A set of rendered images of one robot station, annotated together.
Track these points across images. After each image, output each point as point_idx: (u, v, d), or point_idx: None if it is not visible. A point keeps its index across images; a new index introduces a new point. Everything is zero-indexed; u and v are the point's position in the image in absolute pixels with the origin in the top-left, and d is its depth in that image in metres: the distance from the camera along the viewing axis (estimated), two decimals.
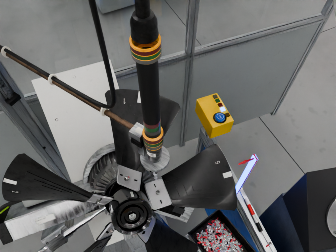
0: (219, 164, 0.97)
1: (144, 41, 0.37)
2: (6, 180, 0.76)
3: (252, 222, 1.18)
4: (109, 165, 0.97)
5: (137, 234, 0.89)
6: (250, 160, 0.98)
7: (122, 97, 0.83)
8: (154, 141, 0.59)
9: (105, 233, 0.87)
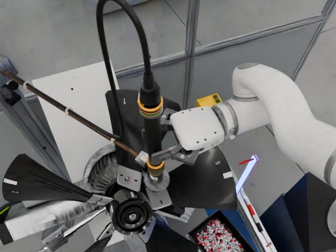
0: (219, 164, 0.97)
1: (149, 104, 0.48)
2: (6, 180, 0.76)
3: (252, 222, 1.18)
4: (109, 165, 0.97)
5: (137, 234, 0.89)
6: (250, 160, 0.98)
7: (122, 97, 0.83)
8: (157, 169, 0.70)
9: (105, 233, 0.87)
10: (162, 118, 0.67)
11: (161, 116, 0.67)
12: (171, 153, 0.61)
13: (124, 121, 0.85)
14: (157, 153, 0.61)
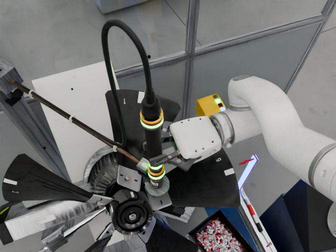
0: (220, 161, 0.95)
1: (150, 117, 0.52)
2: (6, 180, 0.76)
3: (252, 222, 1.18)
4: (109, 165, 0.97)
5: (137, 234, 0.89)
6: (250, 160, 0.98)
7: (122, 97, 0.83)
8: (157, 175, 0.73)
9: (105, 233, 0.87)
10: (162, 131, 0.69)
11: (162, 129, 0.70)
12: (167, 157, 0.65)
13: (124, 121, 0.85)
14: (155, 158, 0.65)
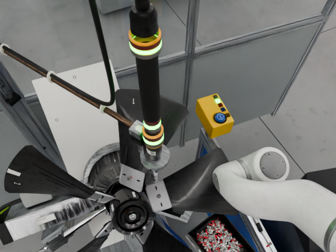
0: None
1: (143, 35, 0.36)
2: (10, 171, 0.76)
3: (252, 222, 1.18)
4: (109, 165, 0.97)
5: (135, 235, 0.89)
6: None
7: (132, 97, 0.84)
8: (154, 139, 0.58)
9: (103, 231, 0.86)
10: None
11: None
12: None
13: (131, 120, 0.85)
14: None
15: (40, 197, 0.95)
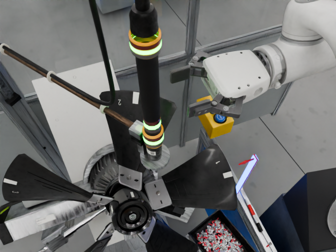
0: None
1: (143, 35, 0.36)
2: (136, 94, 0.80)
3: (252, 222, 1.18)
4: (109, 165, 0.97)
5: (105, 227, 0.86)
6: (250, 160, 0.98)
7: (219, 159, 0.98)
8: (154, 139, 0.58)
9: (100, 197, 0.83)
10: (193, 60, 0.56)
11: (192, 58, 0.57)
12: (212, 104, 0.50)
13: (202, 168, 0.96)
14: (195, 104, 0.50)
15: None
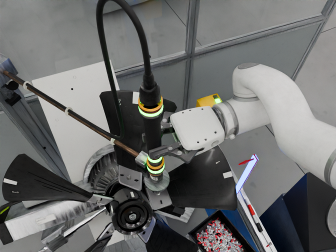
0: None
1: (149, 104, 0.48)
2: (136, 94, 0.80)
3: (252, 222, 1.18)
4: (109, 165, 0.97)
5: (105, 227, 0.86)
6: (250, 160, 0.98)
7: (219, 159, 0.98)
8: (156, 169, 0.70)
9: (100, 197, 0.83)
10: (162, 122, 0.66)
11: (162, 120, 0.66)
12: (168, 149, 0.62)
13: (202, 168, 0.96)
14: (154, 149, 0.61)
15: None
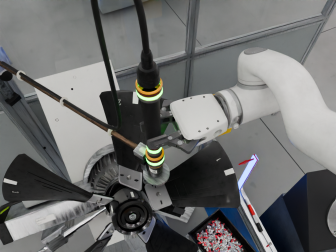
0: None
1: (148, 86, 0.45)
2: (136, 94, 0.80)
3: (252, 222, 1.18)
4: (109, 165, 0.97)
5: (105, 227, 0.86)
6: (250, 160, 0.98)
7: (220, 156, 0.96)
8: (156, 161, 0.66)
9: (100, 197, 0.83)
10: (162, 111, 0.62)
11: (161, 109, 0.63)
12: (167, 138, 0.58)
13: (202, 166, 0.95)
14: (153, 139, 0.58)
15: None
